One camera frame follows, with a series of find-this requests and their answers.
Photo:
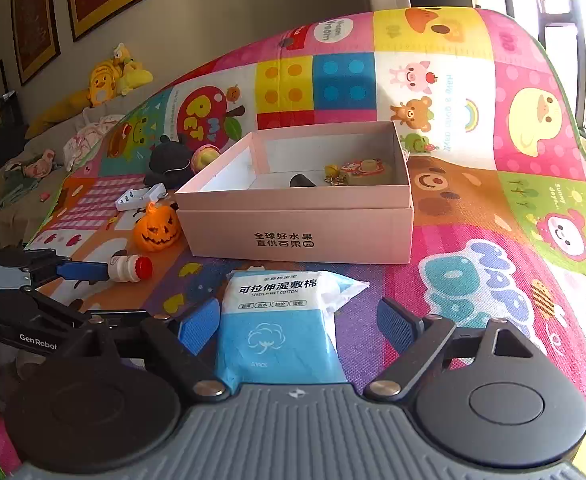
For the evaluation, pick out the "pink cardboard box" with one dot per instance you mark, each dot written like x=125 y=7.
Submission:
x=298 y=230

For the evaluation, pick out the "yellow plush pillow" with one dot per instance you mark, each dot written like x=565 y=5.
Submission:
x=55 y=115

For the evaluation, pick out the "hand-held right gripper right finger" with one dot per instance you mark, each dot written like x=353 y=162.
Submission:
x=395 y=325

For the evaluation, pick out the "colourful cartoon play mat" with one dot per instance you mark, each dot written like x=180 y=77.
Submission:
x=473 y=110

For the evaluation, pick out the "yellow plush toy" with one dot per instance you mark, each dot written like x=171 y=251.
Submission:
x=133 y=72

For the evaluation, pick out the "blue white cotton pad pack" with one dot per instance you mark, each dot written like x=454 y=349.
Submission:
x=278 y=330

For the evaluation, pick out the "black plush toy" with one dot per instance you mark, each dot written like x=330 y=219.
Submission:
x=170 y=162

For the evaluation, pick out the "yellow duck plush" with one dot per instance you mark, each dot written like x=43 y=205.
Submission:
x=104 y=85

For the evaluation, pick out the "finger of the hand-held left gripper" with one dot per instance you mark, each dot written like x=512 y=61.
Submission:
x=33 y=305
x=83 y=271

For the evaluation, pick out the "small black cylinder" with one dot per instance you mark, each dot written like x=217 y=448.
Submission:
x=303 y=181

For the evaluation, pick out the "green cloth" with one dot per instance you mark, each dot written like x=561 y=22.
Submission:
x=15 y=190

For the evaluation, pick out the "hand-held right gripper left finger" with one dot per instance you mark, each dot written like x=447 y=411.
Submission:
x=200 y=327

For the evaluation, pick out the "orange pumpkin toy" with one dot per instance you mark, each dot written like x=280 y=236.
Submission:
x=155 y=230

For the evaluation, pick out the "white pink patterned cloth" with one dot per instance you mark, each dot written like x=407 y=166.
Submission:
x=90 y=135

